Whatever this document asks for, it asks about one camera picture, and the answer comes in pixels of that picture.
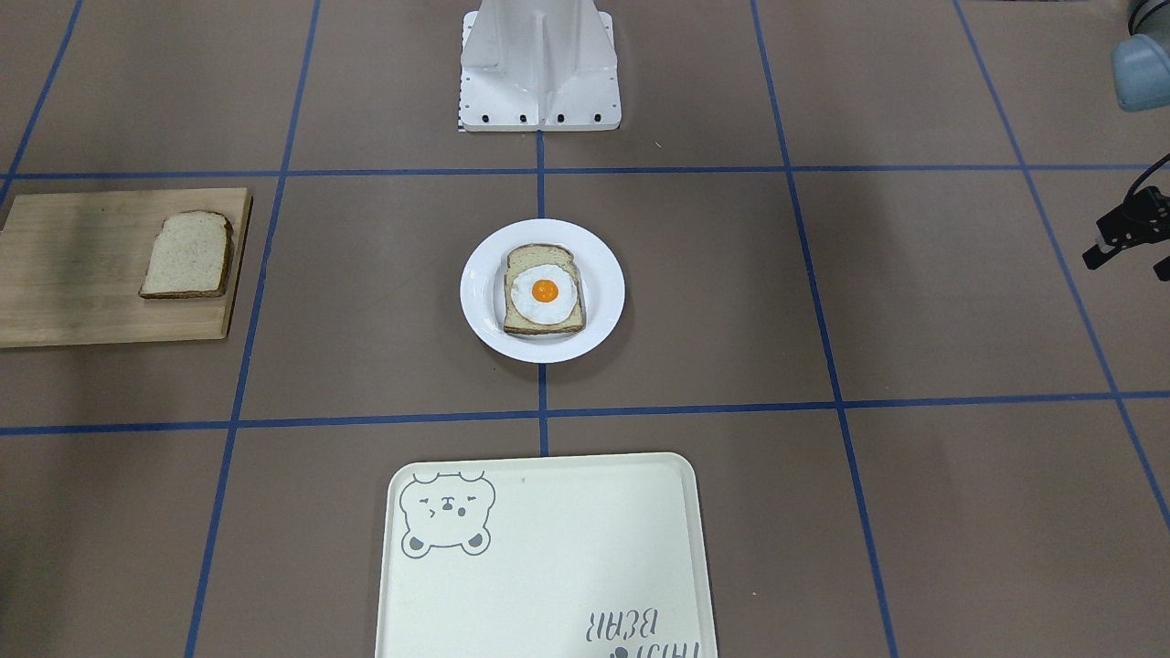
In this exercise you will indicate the cream bear tray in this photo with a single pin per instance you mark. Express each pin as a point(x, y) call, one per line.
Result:
point(573, 556)

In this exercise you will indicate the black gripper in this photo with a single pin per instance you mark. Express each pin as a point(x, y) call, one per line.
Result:
point(1126, 229)

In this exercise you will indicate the white pedestal column base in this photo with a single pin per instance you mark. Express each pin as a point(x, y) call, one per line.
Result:
point(538, 66)

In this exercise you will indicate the wooden cutting board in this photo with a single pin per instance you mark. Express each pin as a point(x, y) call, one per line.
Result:
point(73, 264)

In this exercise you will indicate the brown bread slice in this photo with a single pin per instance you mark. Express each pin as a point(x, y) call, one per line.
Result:
point(190, 257)

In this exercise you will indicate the white round plate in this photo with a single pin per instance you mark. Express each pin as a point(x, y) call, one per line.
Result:
point(483, 295)

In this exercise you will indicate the bread slice under egg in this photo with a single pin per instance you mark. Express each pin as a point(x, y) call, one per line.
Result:
point(531, 255)

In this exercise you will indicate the fried egg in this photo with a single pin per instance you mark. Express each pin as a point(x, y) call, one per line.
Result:
point(544, 294)

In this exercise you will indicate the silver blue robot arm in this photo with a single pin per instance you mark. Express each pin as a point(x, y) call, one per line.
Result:
point(1141, 82)

